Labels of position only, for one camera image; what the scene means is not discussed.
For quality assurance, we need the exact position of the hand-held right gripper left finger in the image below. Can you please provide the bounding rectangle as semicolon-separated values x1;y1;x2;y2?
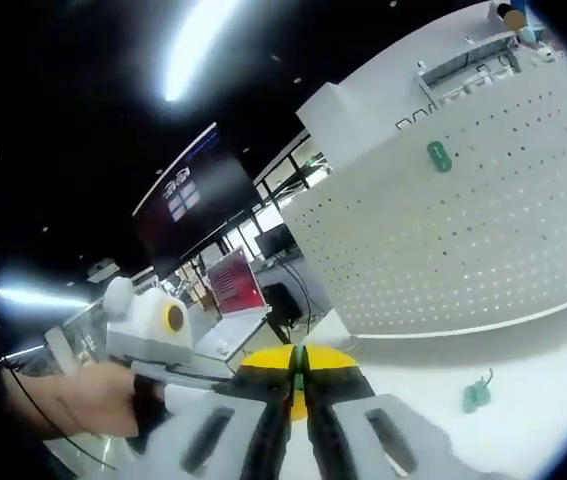
140;345;296;480

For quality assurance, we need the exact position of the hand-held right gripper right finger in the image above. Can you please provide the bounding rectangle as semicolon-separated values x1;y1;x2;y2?
305;345;469;480

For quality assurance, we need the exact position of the green hook assembly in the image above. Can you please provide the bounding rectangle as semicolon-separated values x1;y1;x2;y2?
290;343;310;392
425;140;455;174
461;367;495;415

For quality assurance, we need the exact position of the white perforated mounting plate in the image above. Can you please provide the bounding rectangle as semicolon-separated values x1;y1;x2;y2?
280;64;567;342

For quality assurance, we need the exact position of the person's left hand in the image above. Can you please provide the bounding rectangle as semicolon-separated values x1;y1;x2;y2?
55;362;170;444

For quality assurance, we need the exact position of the white side desk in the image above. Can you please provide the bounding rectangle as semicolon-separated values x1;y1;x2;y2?
195;307;272;364

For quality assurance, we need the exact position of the red panel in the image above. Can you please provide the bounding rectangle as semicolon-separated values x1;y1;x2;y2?
206;249;270;321

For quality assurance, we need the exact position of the small black monitor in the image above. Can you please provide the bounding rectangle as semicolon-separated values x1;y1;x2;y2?
255;224;295;257

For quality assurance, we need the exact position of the white square pillar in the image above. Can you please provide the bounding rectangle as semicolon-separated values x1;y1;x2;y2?
295;82;389;174

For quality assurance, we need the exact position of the ceiling light strip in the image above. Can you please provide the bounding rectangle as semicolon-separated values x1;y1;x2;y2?
162;0;245;102

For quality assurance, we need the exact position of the grey metal shelf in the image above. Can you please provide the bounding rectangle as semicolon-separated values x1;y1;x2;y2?
415;29;522;96

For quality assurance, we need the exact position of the large dark wall screen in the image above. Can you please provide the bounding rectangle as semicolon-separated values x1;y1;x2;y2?
131;122;264;282

